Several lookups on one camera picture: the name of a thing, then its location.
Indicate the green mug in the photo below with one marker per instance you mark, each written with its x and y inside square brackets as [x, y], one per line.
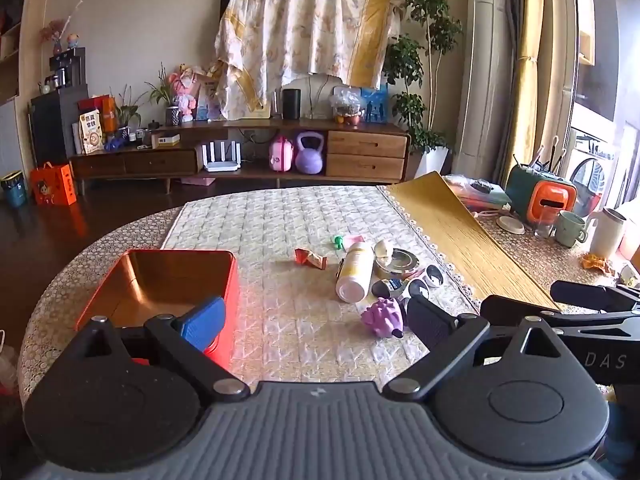
[570, 227]

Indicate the white router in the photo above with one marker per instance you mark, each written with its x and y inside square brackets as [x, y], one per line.
[221, 165]

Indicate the teal trash bin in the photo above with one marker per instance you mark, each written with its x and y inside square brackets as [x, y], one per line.
[12, 191]

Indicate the potted tree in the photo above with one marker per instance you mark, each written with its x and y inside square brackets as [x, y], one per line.
[432, 25]

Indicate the red tin box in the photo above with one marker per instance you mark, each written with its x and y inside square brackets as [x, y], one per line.
[150, 280]

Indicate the wooden tv cabinet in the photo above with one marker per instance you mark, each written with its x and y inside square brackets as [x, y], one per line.
[365, 152]

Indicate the orange gift bag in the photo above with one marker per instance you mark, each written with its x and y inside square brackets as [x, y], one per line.
[52, 186]

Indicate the blue picture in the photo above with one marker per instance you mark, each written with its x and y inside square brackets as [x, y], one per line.
[375, 105]

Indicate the cream egg-shaped toy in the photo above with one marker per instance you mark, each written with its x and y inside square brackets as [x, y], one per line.
[384, 249]

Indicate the black mini fridge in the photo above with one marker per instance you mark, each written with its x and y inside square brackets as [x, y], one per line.
[52, 125]

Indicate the small potted plant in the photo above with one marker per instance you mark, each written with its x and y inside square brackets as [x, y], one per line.
[125, 112]

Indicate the yellow white box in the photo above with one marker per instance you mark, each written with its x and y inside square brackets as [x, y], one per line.
[165, 140]

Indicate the dried flower vase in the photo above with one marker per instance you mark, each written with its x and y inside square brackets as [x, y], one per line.
[54, 35]

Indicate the white sunglasses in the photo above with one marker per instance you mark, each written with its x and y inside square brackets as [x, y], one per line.
[433, 276]

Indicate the black white computer mouse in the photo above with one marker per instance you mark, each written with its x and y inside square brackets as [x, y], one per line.
[385, 289]

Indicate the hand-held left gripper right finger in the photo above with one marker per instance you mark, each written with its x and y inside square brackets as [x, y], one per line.
[427, 322]

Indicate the black coffee machine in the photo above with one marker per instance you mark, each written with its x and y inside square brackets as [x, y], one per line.
[67, 67]

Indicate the yellow wood-pattern mat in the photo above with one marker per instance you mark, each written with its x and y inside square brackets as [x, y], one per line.
[465, 240]

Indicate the pink comb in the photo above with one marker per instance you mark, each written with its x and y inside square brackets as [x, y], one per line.
[355, 239]

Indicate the cereal box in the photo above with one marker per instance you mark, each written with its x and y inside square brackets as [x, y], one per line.
[92, 132]

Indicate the small green toy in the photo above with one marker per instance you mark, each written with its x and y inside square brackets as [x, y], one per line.
[340, 243]

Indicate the small doll figure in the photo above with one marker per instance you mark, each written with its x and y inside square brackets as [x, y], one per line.
[73, 40]

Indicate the red gift bags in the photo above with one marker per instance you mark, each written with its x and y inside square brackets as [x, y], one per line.
[102, 105]

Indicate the orange crumpled wrapper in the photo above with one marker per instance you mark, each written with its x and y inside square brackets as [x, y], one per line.
[597, 262]

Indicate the pile of plastic folders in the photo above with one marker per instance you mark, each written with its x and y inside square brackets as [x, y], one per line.
[475, 195]

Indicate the washing machine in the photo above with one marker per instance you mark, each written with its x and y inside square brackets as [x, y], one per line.
[595, 175]

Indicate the white yellow bottle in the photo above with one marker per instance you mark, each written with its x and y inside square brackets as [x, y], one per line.
[355, 270]

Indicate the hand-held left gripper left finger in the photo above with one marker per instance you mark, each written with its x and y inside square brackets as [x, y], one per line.
[202, 322]

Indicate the pink doll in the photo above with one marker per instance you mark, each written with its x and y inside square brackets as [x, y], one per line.
[185, 92]

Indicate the floral cloth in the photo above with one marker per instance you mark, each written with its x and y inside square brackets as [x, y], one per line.
[300, 25]

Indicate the quilted cream table mat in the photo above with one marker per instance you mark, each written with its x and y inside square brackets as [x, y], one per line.
[280, 230]

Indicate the pink toy case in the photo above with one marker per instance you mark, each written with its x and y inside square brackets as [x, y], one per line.
[281, 156]

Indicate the green orange utensil holder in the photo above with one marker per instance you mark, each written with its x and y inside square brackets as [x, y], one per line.
[547, 197]

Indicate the purple spiky ball toy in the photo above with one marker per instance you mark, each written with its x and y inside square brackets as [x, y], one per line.
[382, 316]

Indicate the white tower air conditioner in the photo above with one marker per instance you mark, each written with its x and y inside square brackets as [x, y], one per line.
[482, 70]

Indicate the bag of fruit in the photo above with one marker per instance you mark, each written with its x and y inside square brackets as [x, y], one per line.
[346, 107]

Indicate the potted orchid plant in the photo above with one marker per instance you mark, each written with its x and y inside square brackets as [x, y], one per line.
[171, 115]

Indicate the purple kettlebell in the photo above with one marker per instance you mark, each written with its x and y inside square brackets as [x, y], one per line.
[310, 159]

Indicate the glass cup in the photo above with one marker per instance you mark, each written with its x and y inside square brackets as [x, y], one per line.
[542, 229]

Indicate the white round lid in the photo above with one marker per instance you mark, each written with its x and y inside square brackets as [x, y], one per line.
[510, 224]

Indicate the black television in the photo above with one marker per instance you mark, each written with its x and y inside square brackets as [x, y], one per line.
[229, 0]

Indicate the white tumbler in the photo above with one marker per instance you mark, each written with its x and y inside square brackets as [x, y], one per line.
[607, 235]

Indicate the wooden shelf cabinet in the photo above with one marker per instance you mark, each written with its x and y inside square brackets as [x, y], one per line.
[30, 35]

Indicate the black speaker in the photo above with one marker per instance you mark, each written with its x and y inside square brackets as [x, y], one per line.
[292, 105]

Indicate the red snack wrapper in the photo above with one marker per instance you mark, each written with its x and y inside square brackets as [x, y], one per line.
[310, 258]

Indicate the pink floor mat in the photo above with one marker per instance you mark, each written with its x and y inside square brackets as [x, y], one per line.
[197, 180]

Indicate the blue toy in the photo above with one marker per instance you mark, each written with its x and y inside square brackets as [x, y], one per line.
[115, 142]

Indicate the yellow curtain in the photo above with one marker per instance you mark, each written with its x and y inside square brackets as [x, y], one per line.
[530, 60]

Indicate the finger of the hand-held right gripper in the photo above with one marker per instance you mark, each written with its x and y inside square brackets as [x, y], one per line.
[505, 306]
[580, 292]

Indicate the round metal tin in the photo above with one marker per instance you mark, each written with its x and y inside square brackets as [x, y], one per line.
[401, 262]

